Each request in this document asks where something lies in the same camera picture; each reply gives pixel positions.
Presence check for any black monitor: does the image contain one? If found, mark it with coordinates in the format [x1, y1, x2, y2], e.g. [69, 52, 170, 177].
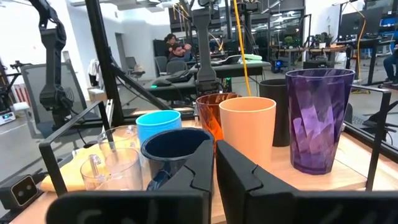
[338, 7, 383, 40]

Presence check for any yellow hanging cable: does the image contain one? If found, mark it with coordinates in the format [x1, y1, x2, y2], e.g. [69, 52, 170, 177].
[233, 0, 252, 97]

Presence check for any black table-level camera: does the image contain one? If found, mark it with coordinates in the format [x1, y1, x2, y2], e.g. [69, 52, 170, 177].
[0, 174, 40, 210]

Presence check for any orange translucent faceted tumbler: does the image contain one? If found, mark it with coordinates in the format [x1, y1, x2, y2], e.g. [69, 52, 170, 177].
[195, 92, 242, 142]

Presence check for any person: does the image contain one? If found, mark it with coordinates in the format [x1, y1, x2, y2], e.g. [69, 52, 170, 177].
[169, 42, 193, 62]
[382, 43, 398, 86]
[164, 33, 180, 58]

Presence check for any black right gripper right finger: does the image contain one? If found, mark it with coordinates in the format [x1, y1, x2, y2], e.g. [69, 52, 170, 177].
[216, 139, 398, 224]

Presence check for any purple translucent faceted tumbler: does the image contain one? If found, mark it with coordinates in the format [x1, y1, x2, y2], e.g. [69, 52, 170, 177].
[285, 68, 356, 175]

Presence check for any clear plastic footed mug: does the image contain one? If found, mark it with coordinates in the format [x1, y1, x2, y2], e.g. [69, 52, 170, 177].
[80, 147, 144, 191]
[96, 124, 141, 162]

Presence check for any yellow waffle cloth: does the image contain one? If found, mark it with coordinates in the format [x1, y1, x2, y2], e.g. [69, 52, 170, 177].
[40, 144, 108, 192]

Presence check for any light blue plastic mug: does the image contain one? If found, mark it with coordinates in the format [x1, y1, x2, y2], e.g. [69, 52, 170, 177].
[136, 110, 183, 147]

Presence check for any dark navy enamel mug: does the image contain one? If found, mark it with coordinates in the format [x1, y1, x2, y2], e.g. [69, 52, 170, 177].
[140, 127, 215, 191]

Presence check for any black plastic cup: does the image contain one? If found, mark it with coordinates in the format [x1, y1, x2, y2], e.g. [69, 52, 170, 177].
[259, 78, 292, 147]

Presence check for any black desk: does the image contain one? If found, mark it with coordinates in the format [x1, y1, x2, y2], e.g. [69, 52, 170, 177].
[149, 60, 272, 100]

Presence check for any black computer tower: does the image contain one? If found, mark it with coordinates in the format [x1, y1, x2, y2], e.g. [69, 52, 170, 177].
[269, 57, 289, 75]

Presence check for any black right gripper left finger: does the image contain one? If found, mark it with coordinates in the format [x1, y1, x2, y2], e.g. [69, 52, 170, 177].
[45, 139, 215, 224]

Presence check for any peach plastic cup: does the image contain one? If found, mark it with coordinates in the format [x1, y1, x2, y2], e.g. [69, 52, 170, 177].
[218, 96, 277, 170]

